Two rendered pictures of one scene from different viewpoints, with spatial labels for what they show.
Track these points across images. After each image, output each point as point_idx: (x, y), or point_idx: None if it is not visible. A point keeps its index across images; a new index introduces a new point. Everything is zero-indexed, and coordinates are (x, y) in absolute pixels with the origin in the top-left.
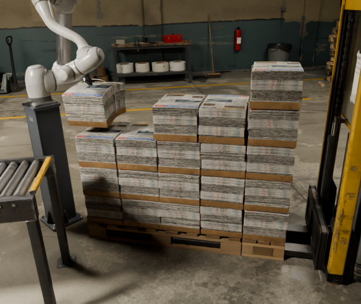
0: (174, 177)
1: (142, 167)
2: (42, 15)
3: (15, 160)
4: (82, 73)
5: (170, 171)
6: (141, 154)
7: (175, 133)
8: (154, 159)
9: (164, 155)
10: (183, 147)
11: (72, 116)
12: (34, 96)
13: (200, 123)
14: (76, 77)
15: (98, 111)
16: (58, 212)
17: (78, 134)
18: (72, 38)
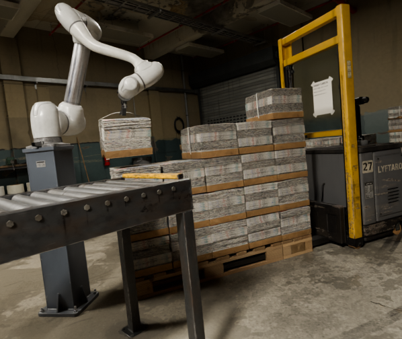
0: (222, 193)
1: (191, 190)
2: (83, 35)
3: (81, 183)
4: (144, 86)
5: (218, 188)
6: (189, 176)
7: (220, 148)
8: (203, 179)
9: (211, 173)
10: (227, 161)
11: (112, 145)
12: (48, 134)
13: (239, 136)
14: (140, 89)
15: (144, 136)
16: (130, 251)
17: (114, 169)
18: (126, 55)
